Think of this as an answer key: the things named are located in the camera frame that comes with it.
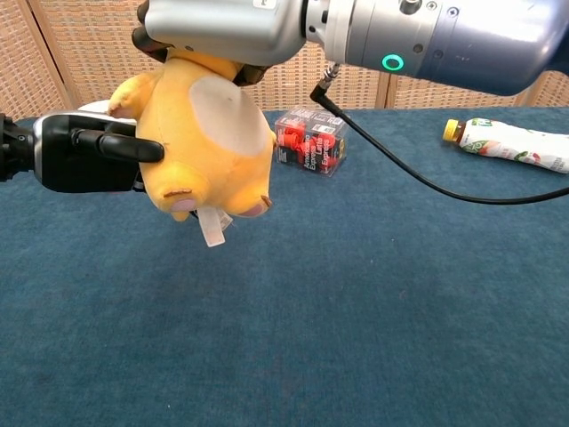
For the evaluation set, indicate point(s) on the black and silver left hand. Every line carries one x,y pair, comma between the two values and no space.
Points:
84,164

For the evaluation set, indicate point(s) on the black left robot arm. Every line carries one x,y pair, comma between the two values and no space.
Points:
13,147

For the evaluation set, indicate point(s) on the white bottle with yellow cap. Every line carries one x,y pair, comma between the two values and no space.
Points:
511,147

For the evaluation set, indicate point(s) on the yellow plush toy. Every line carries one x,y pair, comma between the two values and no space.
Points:
213,147

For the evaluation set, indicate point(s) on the black and silver right hand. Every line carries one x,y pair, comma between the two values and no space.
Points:
222,26

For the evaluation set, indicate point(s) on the woven bamboo folding screen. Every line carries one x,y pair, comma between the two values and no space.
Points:
89,58

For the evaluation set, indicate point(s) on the clear box with red items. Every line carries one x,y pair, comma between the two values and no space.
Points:
311,142

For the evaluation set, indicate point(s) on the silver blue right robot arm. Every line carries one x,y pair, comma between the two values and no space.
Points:
467,40

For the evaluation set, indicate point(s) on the blue felt table cover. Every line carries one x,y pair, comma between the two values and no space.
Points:
266,333

